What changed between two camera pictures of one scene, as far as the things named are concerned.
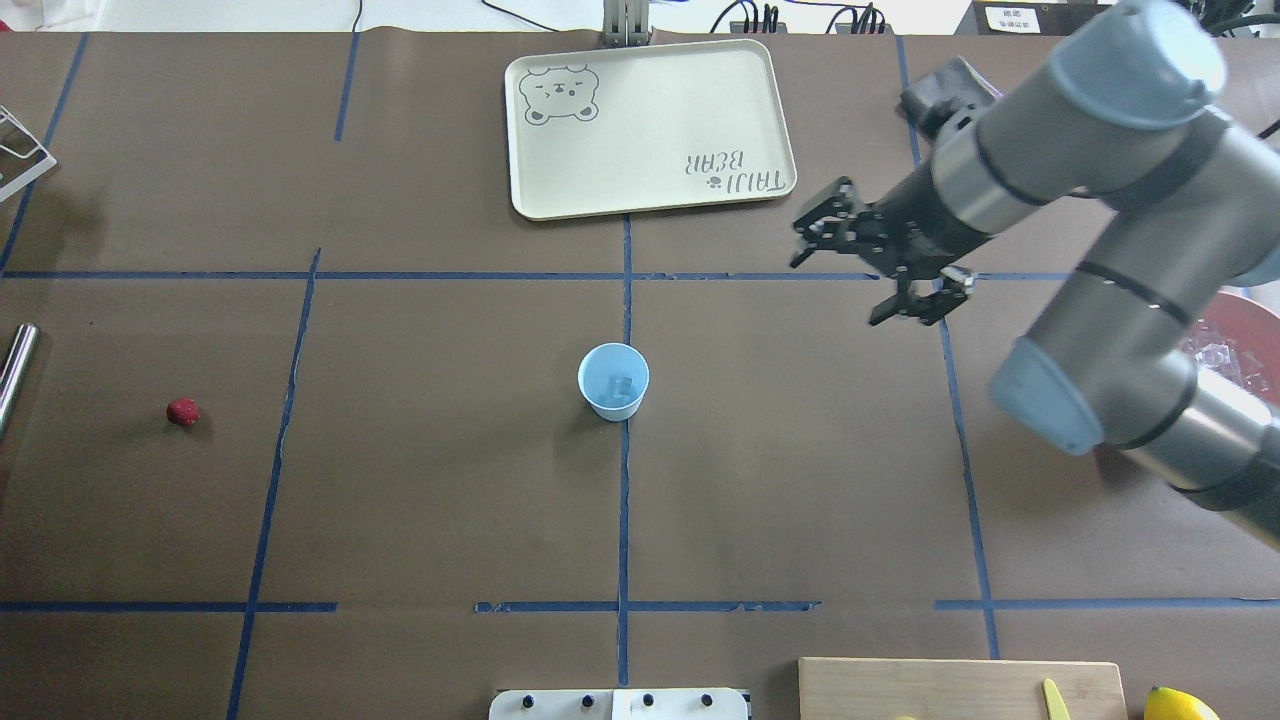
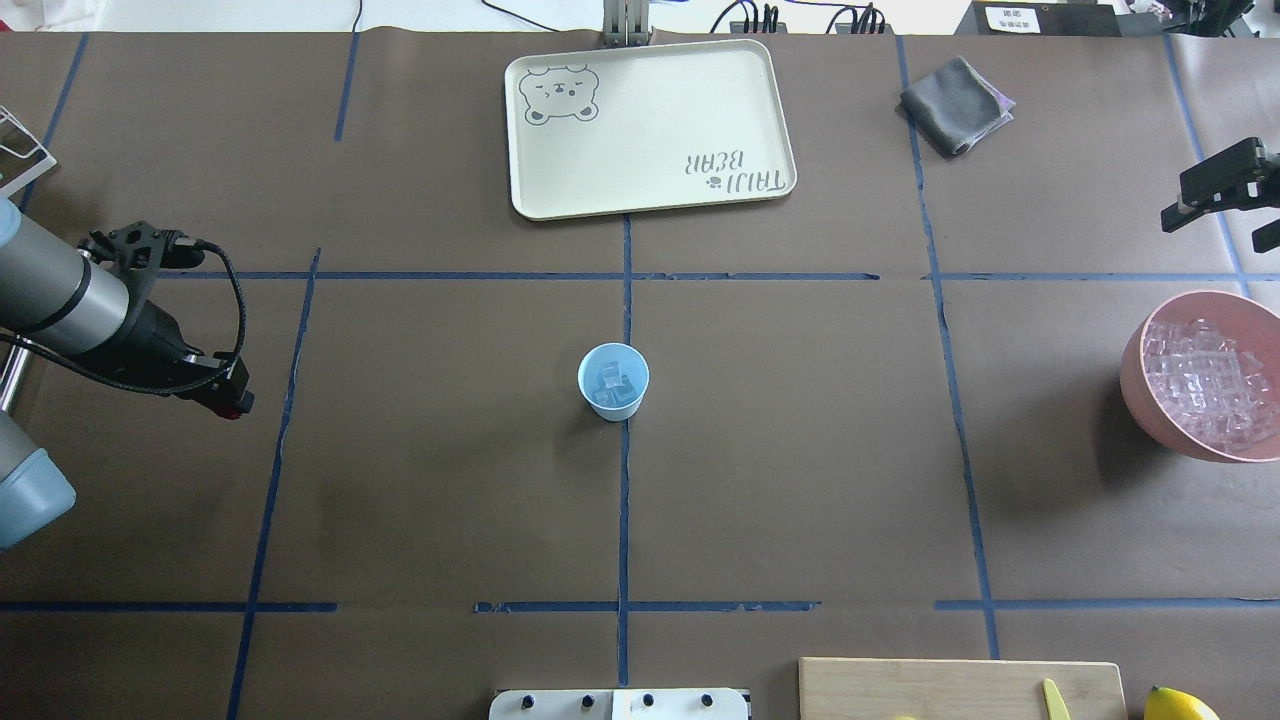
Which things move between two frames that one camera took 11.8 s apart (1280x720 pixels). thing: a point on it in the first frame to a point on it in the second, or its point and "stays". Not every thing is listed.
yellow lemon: x=1163 y=703 stays
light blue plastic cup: x=613 y=378 stays
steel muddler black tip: x=15 y=372 stays
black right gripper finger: x=929 y=307 to x=1245 y=175
